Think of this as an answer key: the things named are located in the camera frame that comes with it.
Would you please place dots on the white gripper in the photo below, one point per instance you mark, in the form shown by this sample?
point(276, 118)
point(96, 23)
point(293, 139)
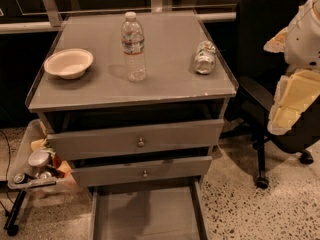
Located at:
point(304, 40)

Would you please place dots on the clear plastic water bottle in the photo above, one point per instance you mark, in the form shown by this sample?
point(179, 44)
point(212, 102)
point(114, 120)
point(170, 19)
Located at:
point(133, 44)

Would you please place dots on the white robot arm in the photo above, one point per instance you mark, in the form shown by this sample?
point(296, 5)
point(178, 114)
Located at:
point(299, 87)

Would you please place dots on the top grey drawer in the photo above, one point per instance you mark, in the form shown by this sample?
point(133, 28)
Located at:
point(137, 139)

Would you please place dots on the grey drawer cabinet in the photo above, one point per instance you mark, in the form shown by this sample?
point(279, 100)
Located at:
point(105, 98)

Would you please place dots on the middle grey drawer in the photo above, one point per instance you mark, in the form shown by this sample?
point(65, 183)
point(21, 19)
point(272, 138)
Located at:
point(141, 171)

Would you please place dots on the bottom grey open drawer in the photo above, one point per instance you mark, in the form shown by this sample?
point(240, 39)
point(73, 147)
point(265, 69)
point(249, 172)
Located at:
point(153, 210)

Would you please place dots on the black office chair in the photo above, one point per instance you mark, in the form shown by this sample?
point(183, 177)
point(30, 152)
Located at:
point(257, 72)

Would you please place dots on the crushed aluminium can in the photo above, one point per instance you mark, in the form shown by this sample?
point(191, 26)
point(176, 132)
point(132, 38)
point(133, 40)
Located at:
point(205, 58)

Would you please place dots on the white paper bowl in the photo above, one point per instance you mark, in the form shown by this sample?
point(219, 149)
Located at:
point(68, 64)

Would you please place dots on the silver can in bin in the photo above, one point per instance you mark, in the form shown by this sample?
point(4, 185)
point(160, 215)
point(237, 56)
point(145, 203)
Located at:
point(39, 158)

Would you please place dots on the clear plastic bin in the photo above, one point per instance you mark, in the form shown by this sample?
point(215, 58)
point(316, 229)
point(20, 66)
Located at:
point(53, 178)

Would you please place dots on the black stand leg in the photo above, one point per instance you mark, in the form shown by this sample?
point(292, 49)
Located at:
point(10, 226)

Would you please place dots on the metal window rail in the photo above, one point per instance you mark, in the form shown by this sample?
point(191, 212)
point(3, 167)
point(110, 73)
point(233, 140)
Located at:
point(25, 16)

